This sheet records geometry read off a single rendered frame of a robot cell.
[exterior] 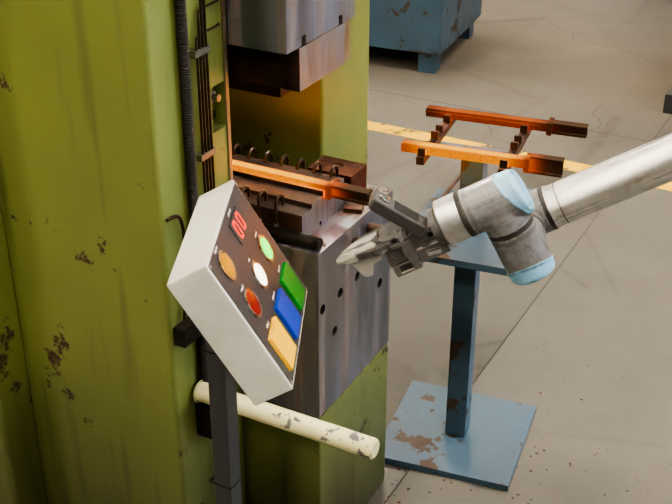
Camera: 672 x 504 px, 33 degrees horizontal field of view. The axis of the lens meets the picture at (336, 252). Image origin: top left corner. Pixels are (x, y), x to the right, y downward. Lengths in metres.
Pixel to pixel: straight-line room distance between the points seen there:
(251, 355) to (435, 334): 2.01
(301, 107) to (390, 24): 3.47
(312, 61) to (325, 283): 0.50
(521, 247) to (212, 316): 0.58
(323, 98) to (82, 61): 0.75
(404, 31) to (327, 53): 3.79
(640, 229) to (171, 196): 2.78
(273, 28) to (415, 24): 3.93
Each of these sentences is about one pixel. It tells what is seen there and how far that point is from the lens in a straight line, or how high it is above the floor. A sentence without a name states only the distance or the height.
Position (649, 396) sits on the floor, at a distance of 3.72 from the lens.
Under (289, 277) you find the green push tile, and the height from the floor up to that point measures 1.03.
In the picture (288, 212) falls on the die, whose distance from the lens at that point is 2.51.
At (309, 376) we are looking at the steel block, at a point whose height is 0.58.
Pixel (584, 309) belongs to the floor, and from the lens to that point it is 4.11.
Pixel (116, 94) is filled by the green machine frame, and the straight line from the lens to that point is 2.22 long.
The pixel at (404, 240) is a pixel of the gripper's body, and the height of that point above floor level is 1.12.
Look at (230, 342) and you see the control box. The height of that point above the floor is 1.05.
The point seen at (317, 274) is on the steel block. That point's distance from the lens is 2.49.
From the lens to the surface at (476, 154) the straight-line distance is 2.82.
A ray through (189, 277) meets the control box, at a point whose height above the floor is 1.18.
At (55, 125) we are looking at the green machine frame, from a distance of 2.36.
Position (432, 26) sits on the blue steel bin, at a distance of 6.17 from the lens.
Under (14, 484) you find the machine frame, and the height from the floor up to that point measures 0.29.
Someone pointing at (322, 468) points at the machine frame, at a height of 0.31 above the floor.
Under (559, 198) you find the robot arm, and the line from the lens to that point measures 2.20.
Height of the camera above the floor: 2.10
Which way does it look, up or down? 29 degrees down
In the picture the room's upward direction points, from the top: straight up
